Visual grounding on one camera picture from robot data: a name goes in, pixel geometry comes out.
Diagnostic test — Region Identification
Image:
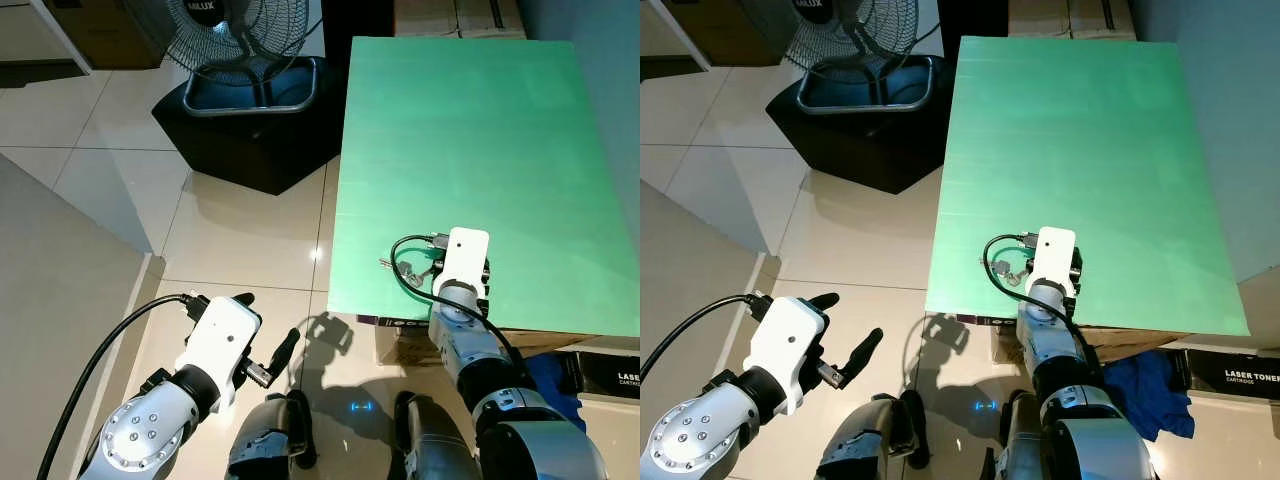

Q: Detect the open brown cardboard box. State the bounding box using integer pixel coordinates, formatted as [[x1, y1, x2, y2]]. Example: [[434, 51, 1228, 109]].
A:
[[690, 0, 791, 66], [45, 0, 171, 71]]

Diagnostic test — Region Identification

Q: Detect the black laser toner box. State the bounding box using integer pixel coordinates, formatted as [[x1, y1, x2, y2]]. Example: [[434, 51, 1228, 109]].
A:
[[575, 350, 641, 399], [1185, 348, 1280, 416]]

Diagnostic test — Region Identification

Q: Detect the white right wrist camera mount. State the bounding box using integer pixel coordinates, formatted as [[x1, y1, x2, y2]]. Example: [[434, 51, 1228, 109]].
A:
[[440, 228, 491, 293], [1030, 227, 1078, 291]]

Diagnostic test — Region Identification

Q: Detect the green corrugated plastic sheet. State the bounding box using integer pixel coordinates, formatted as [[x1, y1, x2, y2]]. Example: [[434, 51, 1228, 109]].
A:
[[925, 36, 1251, 337], [328, 36, 641, 339]]

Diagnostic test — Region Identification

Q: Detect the closed brown cardboard box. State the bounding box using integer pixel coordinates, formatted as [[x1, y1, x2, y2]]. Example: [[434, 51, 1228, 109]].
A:
[[393, 0, 526, 41], [1008, 0, 1136, 41]]

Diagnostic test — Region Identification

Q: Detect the blue cloth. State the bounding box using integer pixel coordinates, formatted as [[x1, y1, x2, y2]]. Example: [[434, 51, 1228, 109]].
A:
[[1100, 350, 1196, 443], [525, 352, 586, 431]]

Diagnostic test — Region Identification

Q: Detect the beige drawer cabinet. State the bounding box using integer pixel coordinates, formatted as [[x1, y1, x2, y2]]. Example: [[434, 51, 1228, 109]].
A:
[[640, 0, 691, 61], [0, 0, 61, 63]]

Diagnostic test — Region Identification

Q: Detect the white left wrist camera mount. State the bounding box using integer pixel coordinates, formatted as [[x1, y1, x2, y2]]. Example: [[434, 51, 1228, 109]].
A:
[[742, 297, 829, 414], [175, 297, 263, 386]]

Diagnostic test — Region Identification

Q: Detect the black standing fan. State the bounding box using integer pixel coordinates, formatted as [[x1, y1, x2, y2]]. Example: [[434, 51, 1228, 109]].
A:
[[785, 0, 946, 114], [125, 0, 323, 116]]

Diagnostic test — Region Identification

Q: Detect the brown printed cardboard box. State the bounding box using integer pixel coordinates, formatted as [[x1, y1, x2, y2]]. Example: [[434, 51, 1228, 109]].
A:
[[378, 320, 591, 369], [985, 322, 1241, 366]]

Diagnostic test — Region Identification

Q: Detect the black angular bin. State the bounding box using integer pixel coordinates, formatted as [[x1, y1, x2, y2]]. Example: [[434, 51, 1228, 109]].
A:
[[765, 55, 951, 196], [152, 58, 346, 197]]

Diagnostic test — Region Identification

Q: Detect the silver key bunch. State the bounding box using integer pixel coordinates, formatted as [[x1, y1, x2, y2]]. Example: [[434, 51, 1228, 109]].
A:
[[378, 258, 441, 293], [990, 258, 1031, 289]]

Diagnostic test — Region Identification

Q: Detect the black cabinet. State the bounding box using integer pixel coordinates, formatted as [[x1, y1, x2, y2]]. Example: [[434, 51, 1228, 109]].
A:
[[935, 0, 1011, 63], [320, 0, 396, 66]]

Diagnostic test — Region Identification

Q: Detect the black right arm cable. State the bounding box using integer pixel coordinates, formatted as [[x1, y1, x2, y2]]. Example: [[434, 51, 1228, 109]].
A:
[[982, 233, 1106, 381], [388, 234, 526, 366]]

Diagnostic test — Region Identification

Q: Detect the grey robot leg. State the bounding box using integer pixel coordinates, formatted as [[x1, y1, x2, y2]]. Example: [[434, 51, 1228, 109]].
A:
[[815, 392, 926, 480], [392, 392, 481, 480], [990, 392, 1051, 480], [226, 392, 317, 480]]

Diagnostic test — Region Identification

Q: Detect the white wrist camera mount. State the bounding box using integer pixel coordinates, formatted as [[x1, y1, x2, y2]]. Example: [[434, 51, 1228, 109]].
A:
[[742, 297, 829, 414], [175, 297, 263, 386], [1030, 227, 1078, 291], [440, 228, 491, 293]]

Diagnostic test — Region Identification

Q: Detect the grey left robot leg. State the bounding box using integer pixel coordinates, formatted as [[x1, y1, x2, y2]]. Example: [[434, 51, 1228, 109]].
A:
[[226, 392, 317, 480], [815, 392, 926, 480]]

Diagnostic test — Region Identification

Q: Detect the grey right robot leg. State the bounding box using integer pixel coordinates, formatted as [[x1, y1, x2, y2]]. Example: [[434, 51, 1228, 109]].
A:
[[392, 392, 481, 480], [990, 392, 1051, 480]]

